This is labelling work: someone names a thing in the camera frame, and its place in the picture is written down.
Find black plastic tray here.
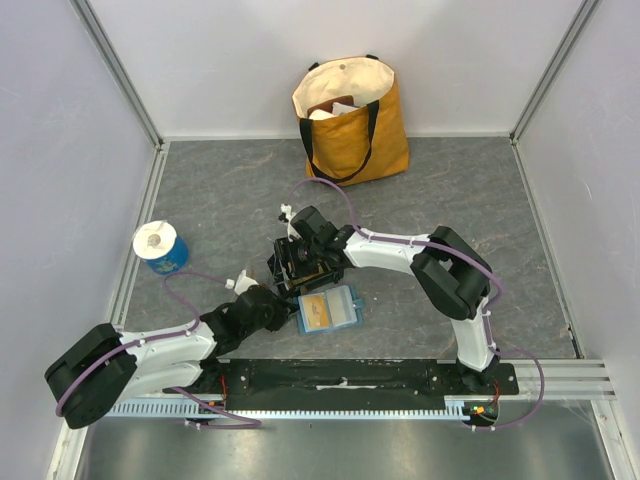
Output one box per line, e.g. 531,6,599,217
267,237,345,296

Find teal leather card holder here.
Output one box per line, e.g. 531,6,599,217
296,285,364,335

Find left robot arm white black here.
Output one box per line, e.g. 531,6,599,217
44,285,298,429

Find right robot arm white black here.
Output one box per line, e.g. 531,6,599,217
268,204,499,394

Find blue patterned cup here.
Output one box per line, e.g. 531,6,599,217
144,236,189,275

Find white toilet paper roll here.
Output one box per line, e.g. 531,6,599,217
132,220,178,260

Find white items in bag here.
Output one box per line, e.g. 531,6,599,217
308,102,358,121

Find orange tote bag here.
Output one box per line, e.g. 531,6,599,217
292,55,410,186

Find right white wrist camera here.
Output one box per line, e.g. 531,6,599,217
278,203,300,242

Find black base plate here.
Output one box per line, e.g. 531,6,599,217
187,359,519,411

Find blue slotted cable duct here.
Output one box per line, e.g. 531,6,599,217
106,396,473,421

